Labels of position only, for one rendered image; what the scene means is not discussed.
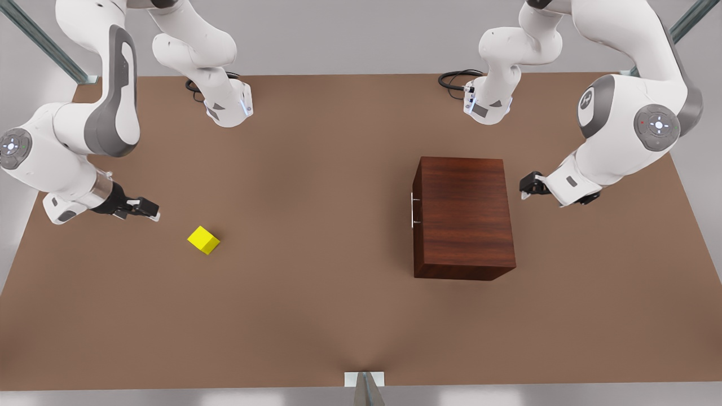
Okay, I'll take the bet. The dark wooden drawer cabinet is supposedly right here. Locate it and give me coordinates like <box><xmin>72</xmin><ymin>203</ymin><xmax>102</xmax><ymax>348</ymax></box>
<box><xmin>411</xmin><ymin>157</ymin><xmax>517</xmax><ymax>281</ymax></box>

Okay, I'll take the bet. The yellow cube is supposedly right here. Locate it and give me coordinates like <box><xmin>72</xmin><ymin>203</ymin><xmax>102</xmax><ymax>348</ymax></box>
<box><xmin>187</xmin><ymin>226</ymin><xmax>221</xmax><ymax>255</ymax></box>

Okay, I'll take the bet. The black cable loop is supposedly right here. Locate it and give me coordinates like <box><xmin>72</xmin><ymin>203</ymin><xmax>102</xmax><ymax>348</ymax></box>
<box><xmin>185</xmin><ymin>72</ymin><xmax>241</xmax><ymax>103</ymax></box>
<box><xmin>438</xmin><ymin>69</ymin><xmax>487</xmax><ymax>102</ymax></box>

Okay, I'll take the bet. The silver frame post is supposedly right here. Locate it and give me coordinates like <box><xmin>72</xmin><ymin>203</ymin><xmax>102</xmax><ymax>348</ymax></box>
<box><xmin>0</xmin><ymin>0</ymin><xmax>98</xmax><ymax>85</ymax></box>
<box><xmin>345</xmin><ymin>370</ymin><xmax>386</xmax><ymax>406</ymax></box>
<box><xmin>619</xmin><ymin>0</ymin><xmax>722</xmax><ymax>77</ymax></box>

